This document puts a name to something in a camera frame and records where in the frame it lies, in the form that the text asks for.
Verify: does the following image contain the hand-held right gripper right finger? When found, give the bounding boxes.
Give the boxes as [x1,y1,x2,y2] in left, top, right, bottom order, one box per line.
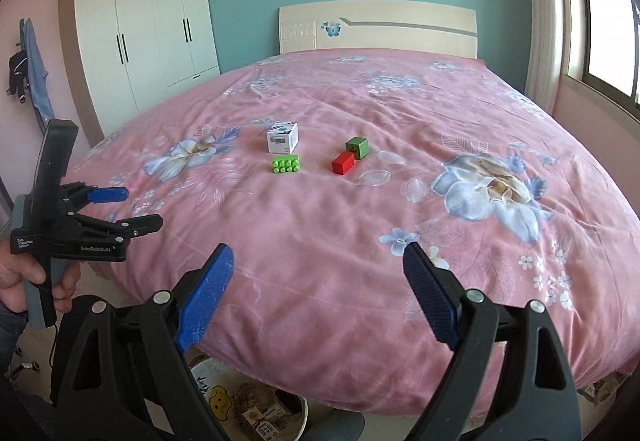
[402,242,583,441]

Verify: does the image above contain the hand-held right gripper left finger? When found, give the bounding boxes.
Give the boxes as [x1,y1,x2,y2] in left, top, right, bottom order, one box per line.
[50,243,236,441]

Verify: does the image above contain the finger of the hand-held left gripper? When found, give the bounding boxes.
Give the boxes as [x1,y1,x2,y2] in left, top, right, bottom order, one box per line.
[80,213,164,242]
[87,187,129,204]

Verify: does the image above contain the white paper bin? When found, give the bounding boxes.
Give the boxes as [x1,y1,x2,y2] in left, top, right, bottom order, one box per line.
[187,356,308,441]

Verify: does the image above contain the person's left hand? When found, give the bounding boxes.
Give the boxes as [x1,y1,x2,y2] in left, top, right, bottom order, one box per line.
[0,237,82,314]

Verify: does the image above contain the pink floral blanket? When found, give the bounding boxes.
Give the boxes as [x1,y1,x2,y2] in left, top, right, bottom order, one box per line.
[65,48,640,414]

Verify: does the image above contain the printed paper wrapper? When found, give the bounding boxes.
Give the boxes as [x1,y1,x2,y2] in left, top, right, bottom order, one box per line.
[232,383,296,441]

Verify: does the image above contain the small metal parts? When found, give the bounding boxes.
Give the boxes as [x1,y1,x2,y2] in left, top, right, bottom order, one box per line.
[7,348,46,379]

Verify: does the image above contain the blue hanging garment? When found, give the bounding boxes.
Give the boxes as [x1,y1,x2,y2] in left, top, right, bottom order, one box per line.
[20,18,55,132]

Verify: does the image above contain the green toy brick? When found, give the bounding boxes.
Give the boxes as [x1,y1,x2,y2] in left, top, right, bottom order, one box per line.
[271,154,301,174]

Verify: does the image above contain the black hanging garment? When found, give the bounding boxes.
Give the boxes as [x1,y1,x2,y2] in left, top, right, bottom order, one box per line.
[6,48,30,104]

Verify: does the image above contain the grey slipper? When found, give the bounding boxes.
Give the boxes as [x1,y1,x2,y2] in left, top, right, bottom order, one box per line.
[307,413,363,441]

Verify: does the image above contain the small white box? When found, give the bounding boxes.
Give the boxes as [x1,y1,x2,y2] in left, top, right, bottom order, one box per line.
[266,121,300,154]

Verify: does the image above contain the red wooden block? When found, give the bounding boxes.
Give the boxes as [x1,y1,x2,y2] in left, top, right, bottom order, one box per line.
[332,151,356,176]

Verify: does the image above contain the green wooden block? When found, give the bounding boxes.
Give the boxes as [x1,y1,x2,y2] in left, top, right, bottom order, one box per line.
[345,137,371,160]

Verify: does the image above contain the white wardrobe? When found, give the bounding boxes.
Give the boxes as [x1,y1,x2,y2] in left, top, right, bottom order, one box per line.
[59,0,221,146]

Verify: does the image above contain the floral bed skirt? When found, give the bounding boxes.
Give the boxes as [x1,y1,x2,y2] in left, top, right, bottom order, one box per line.
[575,371,640,408]

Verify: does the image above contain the cream bed headboard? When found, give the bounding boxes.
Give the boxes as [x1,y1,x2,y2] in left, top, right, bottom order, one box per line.
[278,0,478,59]

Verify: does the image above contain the window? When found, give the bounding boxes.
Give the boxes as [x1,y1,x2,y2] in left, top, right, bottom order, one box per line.
[552,0,640,106]

